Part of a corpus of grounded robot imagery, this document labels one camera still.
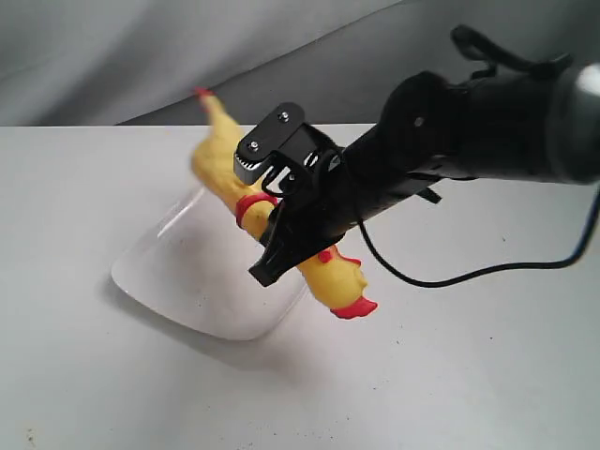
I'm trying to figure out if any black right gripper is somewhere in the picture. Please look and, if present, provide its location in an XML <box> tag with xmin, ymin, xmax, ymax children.
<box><xmin>249</xmin><ymin>124</ymin><xmax>440</xmax><ymax>286</ymax></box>

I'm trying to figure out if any yellow rubber chicken toy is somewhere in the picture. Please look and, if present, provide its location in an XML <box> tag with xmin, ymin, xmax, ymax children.
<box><xmin>190</xmin><ymin>88</ymin><xmax>378</xmax><ymax>320</ymax></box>

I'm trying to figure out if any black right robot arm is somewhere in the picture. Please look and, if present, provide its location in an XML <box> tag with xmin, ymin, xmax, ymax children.
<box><xmin>234</xmin><ymin>65</ymin><xmax>599</xmax><ymax>286</ymax></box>

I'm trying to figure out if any white square plate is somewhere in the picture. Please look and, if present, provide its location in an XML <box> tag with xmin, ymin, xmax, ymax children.
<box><xmin>111</xmin><ymin>187</ymin><xmax>308</xmax><ymax>341</ymax></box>

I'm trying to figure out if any grey backdrop cloth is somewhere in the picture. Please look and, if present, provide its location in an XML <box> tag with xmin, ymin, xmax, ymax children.
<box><xmin>1</xmin><ymin>1</ymin><xmax>599</xmax><ymax>126</ymax></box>

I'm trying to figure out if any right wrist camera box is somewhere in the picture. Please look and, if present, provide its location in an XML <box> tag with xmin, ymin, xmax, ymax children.
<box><xmin>233</xmin><ymin>102</ymin><xmax>305</xmax><ymax>186</ymax></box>

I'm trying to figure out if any black right camera cable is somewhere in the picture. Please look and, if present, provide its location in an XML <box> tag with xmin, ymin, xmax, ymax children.
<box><xmin>346</xmin><ymin>163</ymin><xmax>600</xmax><ymax>287</ymax></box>

